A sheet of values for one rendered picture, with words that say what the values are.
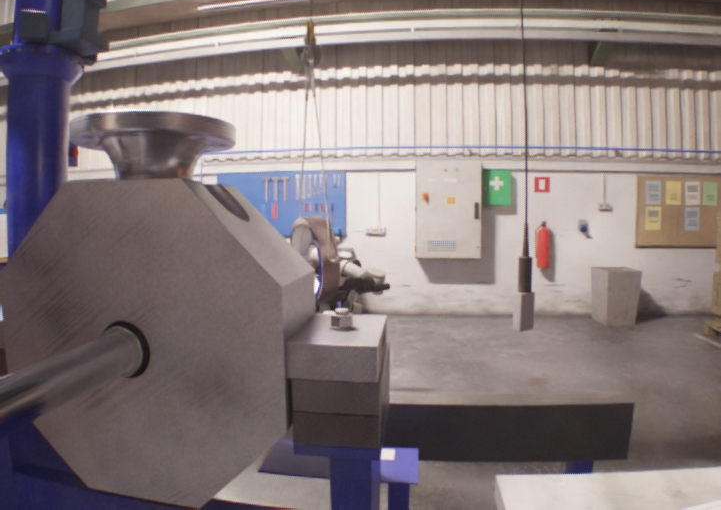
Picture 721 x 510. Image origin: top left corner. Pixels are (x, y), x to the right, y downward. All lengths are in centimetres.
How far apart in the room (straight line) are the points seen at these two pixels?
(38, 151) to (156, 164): 200
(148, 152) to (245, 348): 31
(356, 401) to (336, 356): 7
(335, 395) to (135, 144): 44
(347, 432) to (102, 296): 39
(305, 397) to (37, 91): 236
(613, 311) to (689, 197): 191
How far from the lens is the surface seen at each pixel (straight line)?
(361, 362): 59
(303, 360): 60
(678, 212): 665
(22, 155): 269
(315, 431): 64
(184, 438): 71
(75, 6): 281
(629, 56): 674
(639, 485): 82
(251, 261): 59
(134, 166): 71
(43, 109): 271
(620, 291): 577
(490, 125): 599
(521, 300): 150
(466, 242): 551
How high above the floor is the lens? 127
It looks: 3 degrees down
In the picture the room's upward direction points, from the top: straight up
